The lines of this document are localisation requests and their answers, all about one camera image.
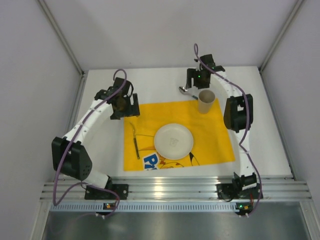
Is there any beige cup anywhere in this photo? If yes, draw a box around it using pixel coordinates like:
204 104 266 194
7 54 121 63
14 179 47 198
198 89 216 114

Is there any spoon with teal handle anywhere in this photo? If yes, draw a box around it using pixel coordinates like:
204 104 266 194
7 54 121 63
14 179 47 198
178 86 198 100

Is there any fork with teal handle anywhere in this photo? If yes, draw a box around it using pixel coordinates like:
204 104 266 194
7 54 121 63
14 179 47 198
129 122 140 160

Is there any cream round plate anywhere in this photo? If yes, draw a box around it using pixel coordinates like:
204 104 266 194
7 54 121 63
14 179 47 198
153 123 194 160

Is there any yellow cartoon cloth placemat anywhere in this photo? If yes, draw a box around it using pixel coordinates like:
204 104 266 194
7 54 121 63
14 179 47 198
123 100 236 172

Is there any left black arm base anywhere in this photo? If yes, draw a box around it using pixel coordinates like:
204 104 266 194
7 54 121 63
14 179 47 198
84 178 129 200

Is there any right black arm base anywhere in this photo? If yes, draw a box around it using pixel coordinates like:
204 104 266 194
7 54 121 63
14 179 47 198
216 172 263 202

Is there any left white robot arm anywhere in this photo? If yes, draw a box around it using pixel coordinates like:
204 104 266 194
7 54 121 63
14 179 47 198
51 77 140 189

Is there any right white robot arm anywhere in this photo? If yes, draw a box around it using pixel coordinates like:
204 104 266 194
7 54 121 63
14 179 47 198
185 53 261 201

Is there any slotted grey cable duct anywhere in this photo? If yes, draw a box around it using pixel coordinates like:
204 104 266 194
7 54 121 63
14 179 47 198
50 201 253 213

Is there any right aluminium frame post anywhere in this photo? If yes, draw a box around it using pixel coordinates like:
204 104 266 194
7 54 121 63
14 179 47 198
258 0 306 74

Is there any aluminium frame post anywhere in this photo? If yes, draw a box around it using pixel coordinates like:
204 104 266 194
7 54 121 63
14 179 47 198
35 0 84 76
258 0 306 74

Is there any aluminium mounting rail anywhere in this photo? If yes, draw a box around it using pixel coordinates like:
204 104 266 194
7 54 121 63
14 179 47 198
39 176 312 201

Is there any left aluminium frame post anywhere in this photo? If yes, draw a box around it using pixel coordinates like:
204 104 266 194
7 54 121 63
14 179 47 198
35 0 84 76

